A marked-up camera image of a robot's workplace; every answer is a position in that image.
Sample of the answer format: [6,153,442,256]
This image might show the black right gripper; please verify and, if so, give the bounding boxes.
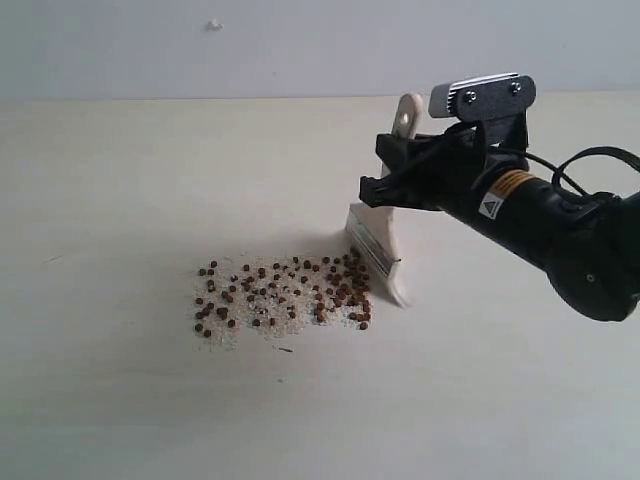
[359,113,530,213]

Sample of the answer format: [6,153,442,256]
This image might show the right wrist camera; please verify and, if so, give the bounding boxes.
[428,72,537,123]

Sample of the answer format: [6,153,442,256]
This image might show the wide white paint brush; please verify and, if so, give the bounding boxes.
[345,92,424,308]

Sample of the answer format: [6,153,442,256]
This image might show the black right camera cable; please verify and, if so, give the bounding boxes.
[489,144,640,201]

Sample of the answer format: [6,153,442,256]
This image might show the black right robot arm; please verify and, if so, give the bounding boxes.
[359,113,639,322]

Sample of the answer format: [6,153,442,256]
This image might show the brown pellets and white crumbs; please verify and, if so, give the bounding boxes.
[181,246,374,350]

